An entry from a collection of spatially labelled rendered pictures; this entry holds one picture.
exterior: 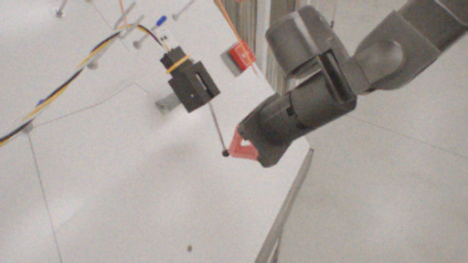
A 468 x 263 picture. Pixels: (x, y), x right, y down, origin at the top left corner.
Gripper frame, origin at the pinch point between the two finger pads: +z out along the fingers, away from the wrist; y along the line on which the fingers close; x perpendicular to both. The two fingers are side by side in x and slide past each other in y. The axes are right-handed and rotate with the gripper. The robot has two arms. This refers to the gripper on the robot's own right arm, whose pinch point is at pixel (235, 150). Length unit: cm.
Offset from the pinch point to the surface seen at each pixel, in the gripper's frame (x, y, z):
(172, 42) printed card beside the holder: -20.6, -7.9, 3.8
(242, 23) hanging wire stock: -22, -54, 19
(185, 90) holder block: -11.4, 2.3, -2.1
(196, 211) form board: 3.7, 7.6, 7.5
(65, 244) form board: -5.6, 23.9, 5.9
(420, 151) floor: 97, -163, 42
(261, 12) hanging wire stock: -21, -56, 13
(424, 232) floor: 107, -99, 39
